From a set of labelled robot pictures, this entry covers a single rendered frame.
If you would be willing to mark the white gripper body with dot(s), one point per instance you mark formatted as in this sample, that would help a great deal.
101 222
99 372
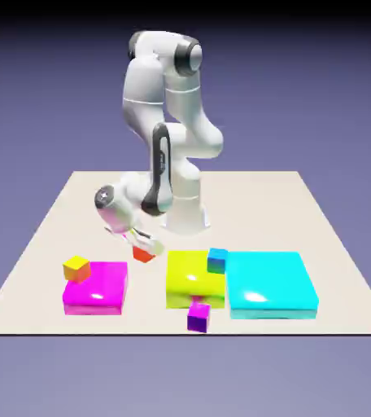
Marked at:
146 242

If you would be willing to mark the small red cube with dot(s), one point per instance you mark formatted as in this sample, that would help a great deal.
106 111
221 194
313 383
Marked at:
142 255

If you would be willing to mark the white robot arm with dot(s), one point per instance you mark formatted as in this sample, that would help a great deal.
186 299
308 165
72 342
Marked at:
179 97

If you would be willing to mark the small blue cube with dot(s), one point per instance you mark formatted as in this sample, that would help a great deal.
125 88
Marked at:
217 260

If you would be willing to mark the small orange cube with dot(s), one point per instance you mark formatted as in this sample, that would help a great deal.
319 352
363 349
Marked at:
76 268

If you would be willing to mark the small purple cube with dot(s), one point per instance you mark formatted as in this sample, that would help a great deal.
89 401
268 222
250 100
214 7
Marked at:
198 317

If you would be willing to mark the large yellow box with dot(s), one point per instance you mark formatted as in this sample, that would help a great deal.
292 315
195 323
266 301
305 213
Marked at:
188 277

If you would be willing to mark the large magenta box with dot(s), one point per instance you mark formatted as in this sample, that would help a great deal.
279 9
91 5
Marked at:
101 286

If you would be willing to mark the large cyan box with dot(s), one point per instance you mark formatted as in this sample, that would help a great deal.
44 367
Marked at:
267 280

